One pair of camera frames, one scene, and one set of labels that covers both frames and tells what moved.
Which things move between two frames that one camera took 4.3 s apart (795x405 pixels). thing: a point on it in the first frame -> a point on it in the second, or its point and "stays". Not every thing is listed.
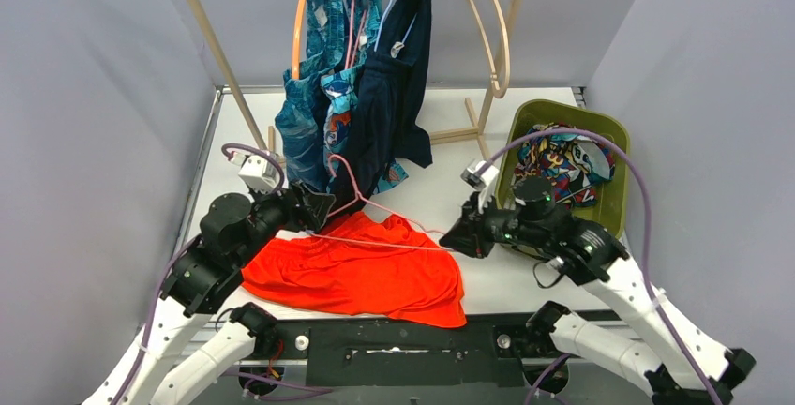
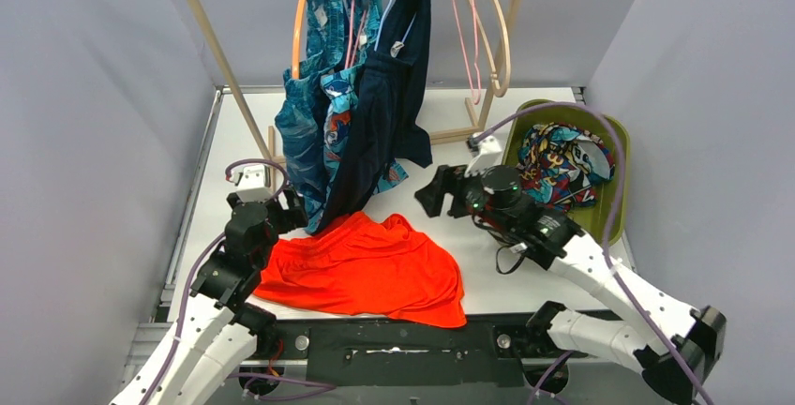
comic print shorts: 574,164 stays
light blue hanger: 397,47 stays
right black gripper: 470,234 -> 450,180
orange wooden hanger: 298,26 stays
